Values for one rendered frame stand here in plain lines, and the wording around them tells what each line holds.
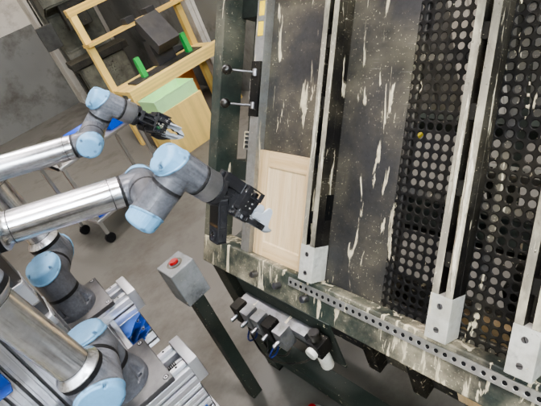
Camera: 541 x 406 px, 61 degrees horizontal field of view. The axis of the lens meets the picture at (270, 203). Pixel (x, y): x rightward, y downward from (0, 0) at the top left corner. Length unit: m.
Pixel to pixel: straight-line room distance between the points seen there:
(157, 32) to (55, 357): 5.01
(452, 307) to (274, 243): 0.74
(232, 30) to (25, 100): 8.26
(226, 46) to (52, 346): 1.30
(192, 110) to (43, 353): 4.36
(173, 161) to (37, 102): 9.15
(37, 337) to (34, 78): 9.07
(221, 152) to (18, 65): 8.23
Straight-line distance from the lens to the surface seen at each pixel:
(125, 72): 7.79
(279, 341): 1.71
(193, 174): 0.98
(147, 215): 0.99
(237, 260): 1.88
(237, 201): 1.07
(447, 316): 1.29
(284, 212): 1.68
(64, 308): 1.79
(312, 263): 1.54
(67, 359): 1.15
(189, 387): 1.49
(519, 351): 1.24
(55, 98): 10.12
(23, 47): 10.00
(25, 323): 1.09
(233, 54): 1.97
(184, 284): 1.93
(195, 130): 5.31
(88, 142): 1.49
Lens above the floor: 1.98
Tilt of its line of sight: 32 degrees down
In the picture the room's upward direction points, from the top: 23 degrees counter-clockwise
